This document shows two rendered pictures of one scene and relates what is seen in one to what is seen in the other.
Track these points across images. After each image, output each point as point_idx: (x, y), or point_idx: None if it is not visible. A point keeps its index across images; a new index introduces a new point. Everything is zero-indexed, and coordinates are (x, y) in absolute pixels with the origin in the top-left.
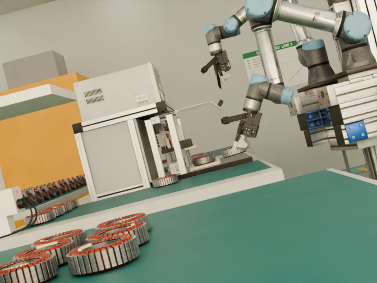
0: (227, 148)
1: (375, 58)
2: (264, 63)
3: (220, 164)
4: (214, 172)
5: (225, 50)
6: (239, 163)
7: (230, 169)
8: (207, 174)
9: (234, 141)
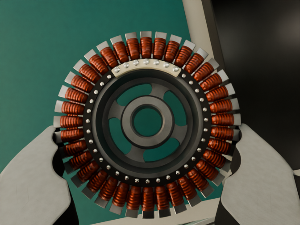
0: (170, 71)
1: None
2: None
3: (216, 28)
4: (68, 34)
5: None
6: (227, 113)
7: (10, 110)
8: (65, 7)
9: (0, 175)
